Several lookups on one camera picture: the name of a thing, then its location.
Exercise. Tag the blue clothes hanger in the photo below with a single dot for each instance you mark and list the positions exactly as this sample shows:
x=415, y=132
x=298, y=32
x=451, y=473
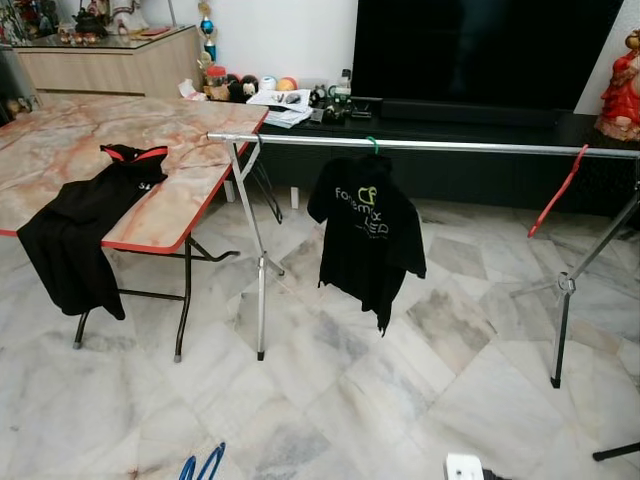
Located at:
x=188, y=468

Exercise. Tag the red clothes hanger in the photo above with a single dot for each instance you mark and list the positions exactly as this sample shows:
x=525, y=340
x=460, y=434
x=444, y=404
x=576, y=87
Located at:
x=558, y=195

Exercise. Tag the green clothes hanger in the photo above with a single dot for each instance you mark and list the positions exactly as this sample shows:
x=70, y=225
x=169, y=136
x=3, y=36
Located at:
x=375, y=150

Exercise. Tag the black clothes hanger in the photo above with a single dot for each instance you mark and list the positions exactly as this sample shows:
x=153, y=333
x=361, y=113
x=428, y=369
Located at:
x=270, y=190

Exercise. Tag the red laughing buddha figurine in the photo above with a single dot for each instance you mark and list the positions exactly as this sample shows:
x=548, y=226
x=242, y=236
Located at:
x=622, y=95

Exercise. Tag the black television console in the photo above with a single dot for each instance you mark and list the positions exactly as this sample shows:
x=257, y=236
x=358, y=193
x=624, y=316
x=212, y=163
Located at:
x=470, y=182

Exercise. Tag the silver clothes rack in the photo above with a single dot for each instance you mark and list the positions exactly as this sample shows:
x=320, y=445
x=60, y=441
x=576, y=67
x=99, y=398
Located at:
x=450, y=146

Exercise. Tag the black stand leg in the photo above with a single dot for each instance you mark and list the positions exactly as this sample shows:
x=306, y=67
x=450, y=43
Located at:
x=615, y=452

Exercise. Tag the black soundbar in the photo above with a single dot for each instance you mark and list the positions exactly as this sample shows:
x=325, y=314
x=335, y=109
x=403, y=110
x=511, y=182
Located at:
x=460, y=112

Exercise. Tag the black television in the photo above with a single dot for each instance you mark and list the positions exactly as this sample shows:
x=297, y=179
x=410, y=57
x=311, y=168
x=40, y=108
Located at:
x=480, y=50

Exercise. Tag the black shirt green print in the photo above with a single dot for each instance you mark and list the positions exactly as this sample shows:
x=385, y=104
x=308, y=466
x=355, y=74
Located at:
x=360, y=260

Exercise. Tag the small clear bottle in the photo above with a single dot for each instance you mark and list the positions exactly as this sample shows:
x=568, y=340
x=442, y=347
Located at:
x=345, y=85

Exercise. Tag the stack of white papers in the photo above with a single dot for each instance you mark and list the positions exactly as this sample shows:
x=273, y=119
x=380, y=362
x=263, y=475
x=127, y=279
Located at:
x=280, y=105

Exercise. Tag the orange ball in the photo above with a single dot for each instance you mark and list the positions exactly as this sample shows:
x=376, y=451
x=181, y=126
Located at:
x=288, y=85

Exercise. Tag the white blue ball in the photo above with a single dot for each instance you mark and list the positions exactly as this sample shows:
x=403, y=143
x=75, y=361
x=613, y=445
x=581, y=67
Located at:
x=268, y=84

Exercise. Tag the black plush ball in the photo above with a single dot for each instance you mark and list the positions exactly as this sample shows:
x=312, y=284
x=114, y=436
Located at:
x=244, y=88

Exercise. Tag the marble pattern folding table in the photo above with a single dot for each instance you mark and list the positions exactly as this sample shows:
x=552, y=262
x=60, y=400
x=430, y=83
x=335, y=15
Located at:
x=210, y=160

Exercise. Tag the red lid jar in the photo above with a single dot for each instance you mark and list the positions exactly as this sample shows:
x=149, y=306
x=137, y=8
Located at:
x=215, y=85

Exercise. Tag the pink tissue box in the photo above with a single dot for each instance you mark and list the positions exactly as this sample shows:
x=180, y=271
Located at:
x=190, y=90

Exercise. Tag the blue gold trophy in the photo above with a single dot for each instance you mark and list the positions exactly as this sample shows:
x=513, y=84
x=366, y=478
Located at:
x=207, y=25

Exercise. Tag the light wooden sideboard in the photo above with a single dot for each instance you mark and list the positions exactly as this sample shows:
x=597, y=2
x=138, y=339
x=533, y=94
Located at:
x=110, y=70

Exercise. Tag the white robed figurine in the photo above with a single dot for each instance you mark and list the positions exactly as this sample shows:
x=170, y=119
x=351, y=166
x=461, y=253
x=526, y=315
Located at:
x=128, y=15

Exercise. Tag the black incense pot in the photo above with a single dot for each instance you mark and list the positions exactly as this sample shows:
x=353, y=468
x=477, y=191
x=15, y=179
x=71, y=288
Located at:
x=90, y=22

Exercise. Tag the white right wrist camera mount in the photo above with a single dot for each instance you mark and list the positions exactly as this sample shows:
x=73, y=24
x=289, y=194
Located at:
x=463, y=468

